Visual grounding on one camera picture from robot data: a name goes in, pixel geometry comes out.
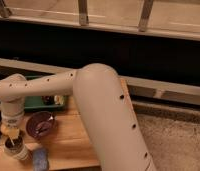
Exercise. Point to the brown pine cone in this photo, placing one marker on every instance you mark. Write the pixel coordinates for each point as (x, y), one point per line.
(48, 100)

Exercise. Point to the wooden board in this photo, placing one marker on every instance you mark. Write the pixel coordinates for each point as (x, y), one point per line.
(68, 145)

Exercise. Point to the red yellow apple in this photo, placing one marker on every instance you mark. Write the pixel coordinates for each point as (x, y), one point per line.
(4, 129)

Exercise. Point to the white paper cup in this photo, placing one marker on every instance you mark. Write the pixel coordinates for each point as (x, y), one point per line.
(21, 153)

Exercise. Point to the blue scrubbing sponge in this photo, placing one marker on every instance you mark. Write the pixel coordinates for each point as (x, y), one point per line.
(40, 160)

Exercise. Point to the pale lemon wedge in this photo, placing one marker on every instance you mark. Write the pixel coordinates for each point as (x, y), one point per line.
(59, 100)

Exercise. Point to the purple bowl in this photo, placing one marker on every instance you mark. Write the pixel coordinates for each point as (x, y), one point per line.
(40, 124)

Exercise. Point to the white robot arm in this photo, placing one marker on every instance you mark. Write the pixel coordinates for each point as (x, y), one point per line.
(107, 116)

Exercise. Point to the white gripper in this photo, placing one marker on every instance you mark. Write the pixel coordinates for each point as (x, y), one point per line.
(12, 114)

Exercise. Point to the small metal cup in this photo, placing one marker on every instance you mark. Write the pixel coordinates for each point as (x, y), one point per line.
(14, 143)

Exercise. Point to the green plastic tray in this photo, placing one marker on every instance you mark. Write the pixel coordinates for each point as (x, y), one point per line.
(35, 103)

